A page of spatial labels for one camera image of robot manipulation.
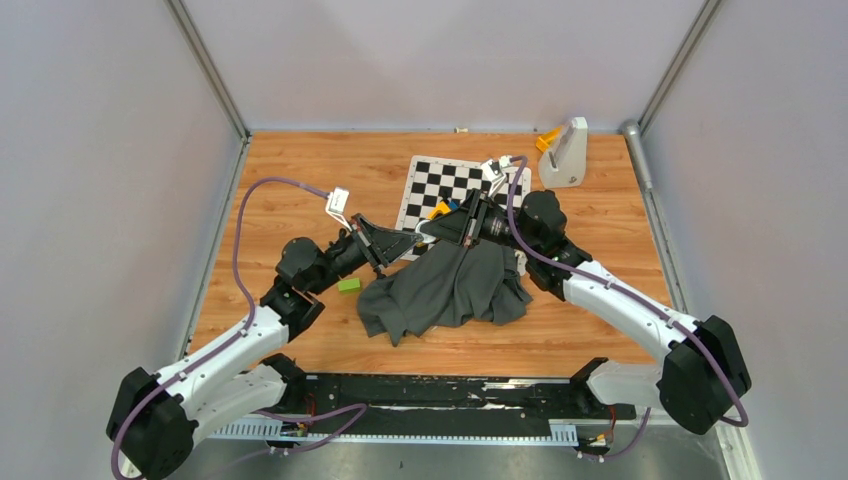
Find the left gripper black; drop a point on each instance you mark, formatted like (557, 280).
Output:
(395, 243)

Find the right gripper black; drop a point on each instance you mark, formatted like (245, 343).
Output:
(458, 225)

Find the grey t-shirt garment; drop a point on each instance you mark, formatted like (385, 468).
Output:
(447, 286)

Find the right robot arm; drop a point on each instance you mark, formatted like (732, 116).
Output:
(629, 305)

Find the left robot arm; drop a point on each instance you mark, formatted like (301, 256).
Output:
(245, 338)

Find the yellow triangle block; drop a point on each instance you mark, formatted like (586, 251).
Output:
(442, 208)

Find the black white checkerboard mat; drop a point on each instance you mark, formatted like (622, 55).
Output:
(432, 180)

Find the green rectangular block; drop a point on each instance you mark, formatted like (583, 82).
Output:
(349, 285)

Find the orange clip behind stand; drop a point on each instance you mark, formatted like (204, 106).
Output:
(544, 141)

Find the white wedge stand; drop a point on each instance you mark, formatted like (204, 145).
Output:
(564, 164)

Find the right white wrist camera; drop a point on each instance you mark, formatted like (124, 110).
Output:
(494, 172)

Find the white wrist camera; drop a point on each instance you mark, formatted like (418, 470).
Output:
(494, 172)
(335, 206)

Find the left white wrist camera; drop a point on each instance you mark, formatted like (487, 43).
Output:
(335, 206)

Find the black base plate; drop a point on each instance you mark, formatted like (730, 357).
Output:
(431, 406)

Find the aluminium frame rail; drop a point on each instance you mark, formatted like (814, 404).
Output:
(304, 433)

